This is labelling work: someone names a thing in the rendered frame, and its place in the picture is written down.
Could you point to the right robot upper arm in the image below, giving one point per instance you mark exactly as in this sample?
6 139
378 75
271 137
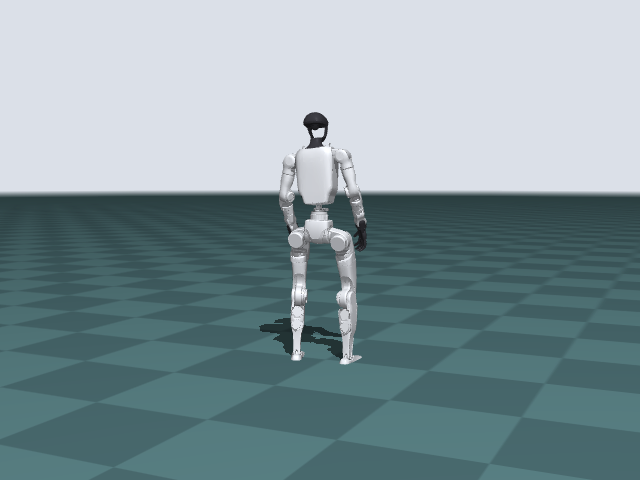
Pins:
344 157

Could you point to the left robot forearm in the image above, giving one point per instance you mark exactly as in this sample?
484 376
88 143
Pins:
288 213

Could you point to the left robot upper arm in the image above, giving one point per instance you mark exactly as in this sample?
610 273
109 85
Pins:
288 174

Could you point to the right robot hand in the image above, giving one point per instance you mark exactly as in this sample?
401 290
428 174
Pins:
362 236

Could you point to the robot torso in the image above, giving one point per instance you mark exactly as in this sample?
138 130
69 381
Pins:
317 180

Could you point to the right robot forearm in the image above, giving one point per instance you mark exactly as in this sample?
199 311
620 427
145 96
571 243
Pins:
357 208

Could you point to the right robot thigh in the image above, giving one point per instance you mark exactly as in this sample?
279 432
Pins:
341 241

